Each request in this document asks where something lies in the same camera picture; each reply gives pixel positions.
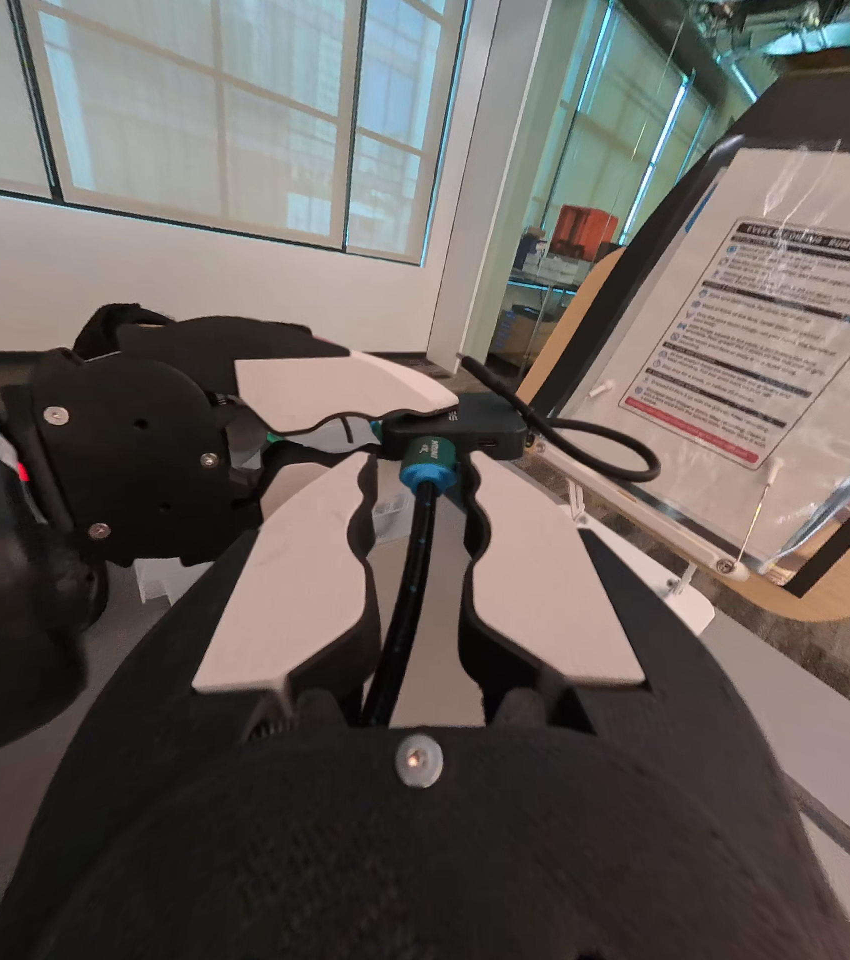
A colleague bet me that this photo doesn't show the wire storage shelf rack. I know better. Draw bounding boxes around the wire storage shelf rack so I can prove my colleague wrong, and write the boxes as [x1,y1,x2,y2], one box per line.
[487,202,625,370]

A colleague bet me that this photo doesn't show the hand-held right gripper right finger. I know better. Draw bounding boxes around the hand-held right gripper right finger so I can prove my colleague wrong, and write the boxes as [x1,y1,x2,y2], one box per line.
[459,451,647,690]

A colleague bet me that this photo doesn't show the red storage crate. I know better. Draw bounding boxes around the red storage crate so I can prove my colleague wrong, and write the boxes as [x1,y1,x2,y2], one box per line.
[549,204,620,258]

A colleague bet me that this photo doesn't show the large paned window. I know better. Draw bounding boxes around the large paned window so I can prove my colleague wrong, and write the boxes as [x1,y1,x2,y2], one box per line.
[0,0,469,266]

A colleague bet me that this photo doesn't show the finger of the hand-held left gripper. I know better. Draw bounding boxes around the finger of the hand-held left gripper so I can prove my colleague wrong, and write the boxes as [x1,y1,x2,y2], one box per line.
[232,349,461,438]
[258,442,383,525]

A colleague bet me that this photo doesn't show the black hdmi cable green plugs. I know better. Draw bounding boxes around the black hdmi cable green plugs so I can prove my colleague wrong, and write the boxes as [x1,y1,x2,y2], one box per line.
[359,437,461,729]

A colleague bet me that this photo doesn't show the black braided hub cable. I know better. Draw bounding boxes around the black braided hub cable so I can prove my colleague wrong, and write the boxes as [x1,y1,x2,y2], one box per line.
[459,355,661,483]

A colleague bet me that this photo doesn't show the instruction sign on wooden board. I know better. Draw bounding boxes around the instruction sign on wooden board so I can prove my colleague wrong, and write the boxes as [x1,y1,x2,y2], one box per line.
[517,75,850,622]

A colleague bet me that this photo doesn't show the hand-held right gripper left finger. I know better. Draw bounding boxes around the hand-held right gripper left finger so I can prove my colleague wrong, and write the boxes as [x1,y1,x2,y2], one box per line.
[191,452,383,695]

